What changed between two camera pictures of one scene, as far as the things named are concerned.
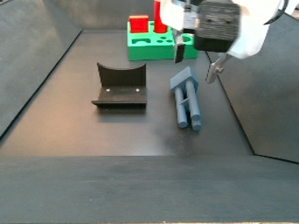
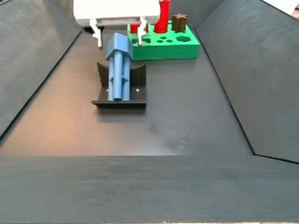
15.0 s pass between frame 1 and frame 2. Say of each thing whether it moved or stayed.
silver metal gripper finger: moved
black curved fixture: stayed
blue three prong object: moved
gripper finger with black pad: moved
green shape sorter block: stayed
